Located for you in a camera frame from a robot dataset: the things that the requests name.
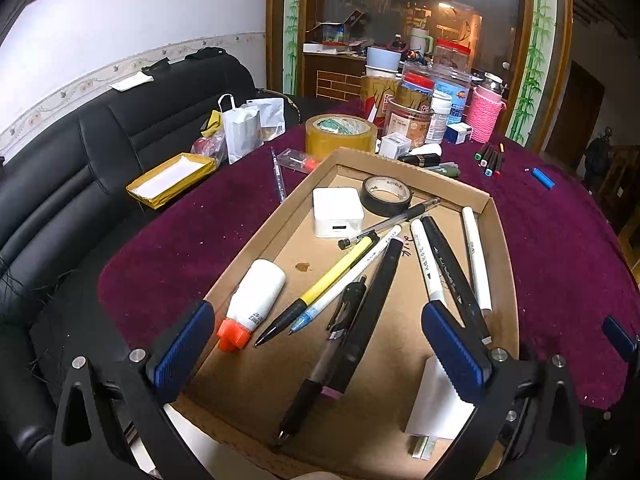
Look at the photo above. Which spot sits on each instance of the black stick pink end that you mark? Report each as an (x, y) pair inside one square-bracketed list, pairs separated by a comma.
[(365, 320)]

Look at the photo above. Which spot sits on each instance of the black cloth item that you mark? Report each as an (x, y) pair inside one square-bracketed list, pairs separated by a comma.
[(200, 55)]

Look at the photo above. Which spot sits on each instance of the blue battery pack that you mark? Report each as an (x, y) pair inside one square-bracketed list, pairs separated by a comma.
[(543, 178)]

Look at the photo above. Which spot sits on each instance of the small white plug adapter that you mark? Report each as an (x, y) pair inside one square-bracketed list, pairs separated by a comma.
[(440, 405)]

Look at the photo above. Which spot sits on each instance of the yellow flat box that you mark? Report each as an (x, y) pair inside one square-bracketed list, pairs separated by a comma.
[(170, 180)]

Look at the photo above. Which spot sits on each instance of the plastic bag of snacks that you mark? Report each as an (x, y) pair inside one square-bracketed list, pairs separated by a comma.
[(210, 140)]

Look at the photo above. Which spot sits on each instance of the bamboo painted panel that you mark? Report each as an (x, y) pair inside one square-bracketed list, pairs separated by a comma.
[(292, 25), (532, 50)]

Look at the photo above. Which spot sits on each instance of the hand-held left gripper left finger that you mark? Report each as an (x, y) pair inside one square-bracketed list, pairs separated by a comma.
[(182, 350)]

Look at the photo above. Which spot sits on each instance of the white electric kettle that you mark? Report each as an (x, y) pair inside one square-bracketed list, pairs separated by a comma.
[(421, 40)]

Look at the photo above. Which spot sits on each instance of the black retractable pen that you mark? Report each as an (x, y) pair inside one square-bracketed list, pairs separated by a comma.
[(320, 375)]

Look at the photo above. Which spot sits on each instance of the white cube box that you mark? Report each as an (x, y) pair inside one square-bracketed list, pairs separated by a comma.
[(394, 145)]

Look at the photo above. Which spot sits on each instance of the clear capped pen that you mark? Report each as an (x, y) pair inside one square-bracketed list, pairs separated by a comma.
[(277, 175)]

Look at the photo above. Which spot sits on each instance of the white marker pen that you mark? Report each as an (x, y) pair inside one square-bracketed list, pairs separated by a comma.
[(477, 265)]

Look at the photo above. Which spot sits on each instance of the pink knitted bottle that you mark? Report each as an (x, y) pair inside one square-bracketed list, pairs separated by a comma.
[(486, 110)]

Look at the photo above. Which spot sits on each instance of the white glue bottle orange cap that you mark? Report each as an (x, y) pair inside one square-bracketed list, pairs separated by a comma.
[(255, 292)]

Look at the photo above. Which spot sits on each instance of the red and white carton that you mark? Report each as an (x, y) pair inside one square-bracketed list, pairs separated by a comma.
[(377, 97)]

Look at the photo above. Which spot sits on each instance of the wooden counter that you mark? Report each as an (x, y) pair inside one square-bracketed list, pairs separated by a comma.
[(335, 77)]

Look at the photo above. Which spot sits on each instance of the jar with brown contents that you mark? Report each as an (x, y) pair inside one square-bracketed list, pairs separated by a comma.
[(410, 110)]

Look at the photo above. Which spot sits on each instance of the purple velvet tablecloth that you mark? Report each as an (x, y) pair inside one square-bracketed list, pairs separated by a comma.
[(550, 240)]

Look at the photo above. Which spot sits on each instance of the white paper sheet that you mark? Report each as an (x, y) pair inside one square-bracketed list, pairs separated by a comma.
[(131, 81)]

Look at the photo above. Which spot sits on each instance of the shallow cardboard box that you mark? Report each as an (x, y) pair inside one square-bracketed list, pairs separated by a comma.
[(250, 385)]

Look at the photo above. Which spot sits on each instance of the dark blue jacket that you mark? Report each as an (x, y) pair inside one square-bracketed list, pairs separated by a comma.
[(598, 160)]

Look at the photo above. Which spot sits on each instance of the open cardboard box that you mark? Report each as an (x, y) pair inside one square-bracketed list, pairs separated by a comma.
[(345, 27)]

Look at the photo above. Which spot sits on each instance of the tan packing tape roll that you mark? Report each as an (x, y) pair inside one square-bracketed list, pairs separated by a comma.
[(320, 142)]

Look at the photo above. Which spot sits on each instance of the wooden stair railing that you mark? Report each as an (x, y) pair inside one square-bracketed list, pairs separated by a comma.
[(625, 175)]

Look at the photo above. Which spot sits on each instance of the white flat box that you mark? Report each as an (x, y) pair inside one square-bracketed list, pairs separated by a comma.
[(325, 48)]

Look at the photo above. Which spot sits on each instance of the large white power adapter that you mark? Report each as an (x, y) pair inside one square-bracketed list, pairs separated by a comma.
[(337, 210)]

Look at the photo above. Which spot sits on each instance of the yellow ballpoint pen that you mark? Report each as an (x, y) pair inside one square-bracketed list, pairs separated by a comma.
[(325, 285)]

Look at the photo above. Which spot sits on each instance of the clear plastic bag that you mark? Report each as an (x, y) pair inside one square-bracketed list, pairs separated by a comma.
[(270, 117)]

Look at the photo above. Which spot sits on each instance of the clear packet red item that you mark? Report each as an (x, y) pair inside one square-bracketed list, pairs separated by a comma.
[(300, 162)]

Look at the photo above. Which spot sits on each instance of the wooden door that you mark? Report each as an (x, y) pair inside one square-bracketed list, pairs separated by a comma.
[(575, 110)]

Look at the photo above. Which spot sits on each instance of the white and black ballpoint pen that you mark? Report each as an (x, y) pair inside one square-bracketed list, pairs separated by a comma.
[(350, 280)]

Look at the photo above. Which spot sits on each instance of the white plastic bottle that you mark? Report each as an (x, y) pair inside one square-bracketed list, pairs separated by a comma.
[(439, 117)]

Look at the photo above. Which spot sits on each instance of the white paint marker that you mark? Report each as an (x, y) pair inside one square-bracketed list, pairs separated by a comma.
[(427, 265)]

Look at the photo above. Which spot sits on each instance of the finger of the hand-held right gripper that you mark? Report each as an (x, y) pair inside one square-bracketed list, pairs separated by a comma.
[(620, 336)]

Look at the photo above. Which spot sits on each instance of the clear plastic jar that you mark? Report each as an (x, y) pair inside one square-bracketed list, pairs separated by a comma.
[(417, 67)]

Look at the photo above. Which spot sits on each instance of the black marker white caps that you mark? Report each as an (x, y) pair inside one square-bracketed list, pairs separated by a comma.
[(452, 270)]

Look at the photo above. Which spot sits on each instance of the black leather sofa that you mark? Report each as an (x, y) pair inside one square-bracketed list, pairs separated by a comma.
[(75, 185)]

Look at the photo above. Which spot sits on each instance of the red lid clear jar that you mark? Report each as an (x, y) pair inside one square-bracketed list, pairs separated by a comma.
[(451, 55)]

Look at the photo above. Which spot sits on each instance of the clear gel pen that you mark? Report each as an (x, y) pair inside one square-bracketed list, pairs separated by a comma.
[(395, 220)]

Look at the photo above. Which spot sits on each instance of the white paper bag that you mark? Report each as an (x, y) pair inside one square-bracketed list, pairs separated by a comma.
[(240, 130)]

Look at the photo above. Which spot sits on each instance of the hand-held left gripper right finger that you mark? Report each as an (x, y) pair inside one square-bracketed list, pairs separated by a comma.
[(452, 350)]

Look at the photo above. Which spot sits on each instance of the black tape roll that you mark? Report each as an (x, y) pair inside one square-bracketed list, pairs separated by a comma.
[(370, 202)]

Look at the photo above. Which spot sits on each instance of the small white printed box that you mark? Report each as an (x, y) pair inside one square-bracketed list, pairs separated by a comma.
[(459, 133)]

